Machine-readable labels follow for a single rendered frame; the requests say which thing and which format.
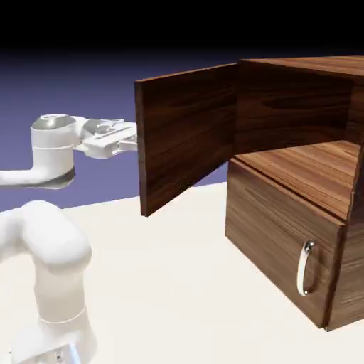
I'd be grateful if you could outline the dark wood cabinet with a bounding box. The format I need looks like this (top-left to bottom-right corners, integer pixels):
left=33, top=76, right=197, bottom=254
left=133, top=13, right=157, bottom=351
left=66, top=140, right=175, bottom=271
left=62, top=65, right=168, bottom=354
left=224, top=55, right=364, bottom=333

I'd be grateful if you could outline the curved silver metal handle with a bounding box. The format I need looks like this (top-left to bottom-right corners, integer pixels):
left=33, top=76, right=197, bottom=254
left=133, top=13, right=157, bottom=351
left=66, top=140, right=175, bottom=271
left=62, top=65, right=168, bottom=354
left=296, top=240, right=318, bottom=297

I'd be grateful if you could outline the plain dark wood cabinet door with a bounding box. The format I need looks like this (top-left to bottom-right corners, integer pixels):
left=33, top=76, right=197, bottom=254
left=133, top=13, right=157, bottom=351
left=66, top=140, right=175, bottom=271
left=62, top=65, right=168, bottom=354
left=134, top=63, right=239, bottom=218

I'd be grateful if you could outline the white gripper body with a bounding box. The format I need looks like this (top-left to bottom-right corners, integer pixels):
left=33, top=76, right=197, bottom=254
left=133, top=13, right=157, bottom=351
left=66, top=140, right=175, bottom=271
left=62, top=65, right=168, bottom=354
left=75, top=122, right=139, bottom=159

